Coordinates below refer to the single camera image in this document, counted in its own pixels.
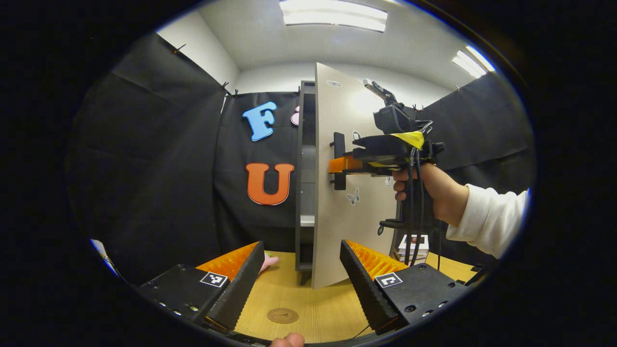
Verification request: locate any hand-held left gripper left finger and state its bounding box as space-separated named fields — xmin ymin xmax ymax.
xmin=140 ymin=241 xmax=266 ymax=332

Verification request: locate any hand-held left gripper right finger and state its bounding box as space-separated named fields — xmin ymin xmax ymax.
xmin=340 ymin=240 xmax=470 ymax=335

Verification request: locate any dark grey cabinet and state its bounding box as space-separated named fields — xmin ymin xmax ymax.
xmin=295 ymin=80 xmax=319 ymax=286

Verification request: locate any round brown coaster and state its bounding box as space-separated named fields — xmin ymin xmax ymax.
xmin=267 ymin=307 xmax=300 ymax=324

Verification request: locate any grey cabinet door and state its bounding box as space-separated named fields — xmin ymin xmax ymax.
xmin=311 ymin=63 xmax=410 ymax=290

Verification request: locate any pink plush toy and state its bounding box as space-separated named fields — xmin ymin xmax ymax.
xmin=258 ymin=252 xmax=280 ymax=275

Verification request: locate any stack of white books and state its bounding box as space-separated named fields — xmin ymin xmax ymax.
xmin=398 ymin=234 xmax=429 ymax=265

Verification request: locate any small ceiling light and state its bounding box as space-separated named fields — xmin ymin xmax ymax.
xmin=452 ymin=46 xmax=496 ymax=79

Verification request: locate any black backdrop cloth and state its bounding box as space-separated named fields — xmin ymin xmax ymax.
xmin=67 ymin=34 xmax=536 ymax=285

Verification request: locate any long ceiling light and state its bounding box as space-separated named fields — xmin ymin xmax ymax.
xmin=280 ymin=0 xmax=389 ymax=33

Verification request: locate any black door handle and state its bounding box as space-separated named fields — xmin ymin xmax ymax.
xmin=330 ymin=132 xmax=347 ymax=190

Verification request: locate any black cable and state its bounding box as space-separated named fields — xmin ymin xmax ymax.
xmin=404 ymin=123 xmax=442 ymax=268

